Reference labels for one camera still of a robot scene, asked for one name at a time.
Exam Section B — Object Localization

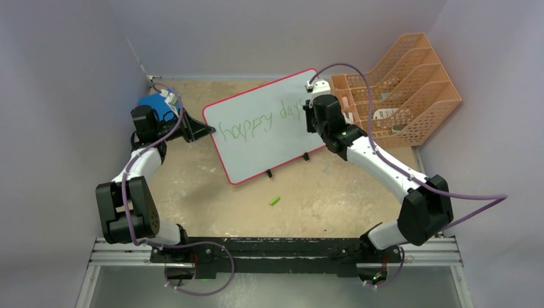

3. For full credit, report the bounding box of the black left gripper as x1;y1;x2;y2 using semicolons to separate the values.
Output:
155;108;214;143

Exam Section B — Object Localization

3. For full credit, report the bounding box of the pink framed whiteboard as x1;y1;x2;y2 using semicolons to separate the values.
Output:
202;68;325;185

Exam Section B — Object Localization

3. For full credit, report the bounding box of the green marker cap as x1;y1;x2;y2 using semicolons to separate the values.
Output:
269;196;281;206

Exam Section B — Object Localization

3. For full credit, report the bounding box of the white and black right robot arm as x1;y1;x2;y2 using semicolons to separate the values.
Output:
303;94;454;261

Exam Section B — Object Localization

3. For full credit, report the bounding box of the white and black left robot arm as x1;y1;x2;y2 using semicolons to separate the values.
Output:
96;105;215;262

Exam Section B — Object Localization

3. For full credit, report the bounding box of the blue box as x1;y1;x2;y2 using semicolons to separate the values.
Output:
138;93;176;121

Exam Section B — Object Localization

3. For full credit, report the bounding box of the white stapler in organizer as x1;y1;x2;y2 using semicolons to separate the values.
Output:
343;112;353;124

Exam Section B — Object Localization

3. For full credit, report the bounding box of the white remote in organizer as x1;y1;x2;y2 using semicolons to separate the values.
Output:
373;108;399;120

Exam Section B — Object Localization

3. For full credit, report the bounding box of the orange plastic desk organizer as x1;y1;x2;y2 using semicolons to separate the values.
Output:
330;33;462;148

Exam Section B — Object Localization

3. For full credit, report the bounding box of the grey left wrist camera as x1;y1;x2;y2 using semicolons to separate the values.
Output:
159;89;179;117

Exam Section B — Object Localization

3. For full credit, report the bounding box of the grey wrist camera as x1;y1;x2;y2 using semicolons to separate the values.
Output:
159;89;179;117
305;79;331;108

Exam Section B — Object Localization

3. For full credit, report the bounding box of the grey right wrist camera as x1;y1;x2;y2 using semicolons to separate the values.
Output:
305;79;331;108

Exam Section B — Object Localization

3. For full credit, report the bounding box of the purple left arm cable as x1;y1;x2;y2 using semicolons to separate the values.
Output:
121;83;183;245

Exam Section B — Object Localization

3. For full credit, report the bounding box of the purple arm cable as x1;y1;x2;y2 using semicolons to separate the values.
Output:
308;62;508;232
121;83;183;245

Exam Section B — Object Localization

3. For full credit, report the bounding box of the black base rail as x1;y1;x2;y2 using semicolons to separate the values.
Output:
150;237;401;280

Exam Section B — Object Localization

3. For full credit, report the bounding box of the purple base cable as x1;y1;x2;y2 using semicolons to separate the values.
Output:
148;240;235;298

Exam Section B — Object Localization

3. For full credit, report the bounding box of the aluminium frame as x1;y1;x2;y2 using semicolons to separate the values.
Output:
77;139;473;307

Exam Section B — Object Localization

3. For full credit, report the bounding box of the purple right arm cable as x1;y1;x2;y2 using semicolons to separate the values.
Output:
308;62;508;232

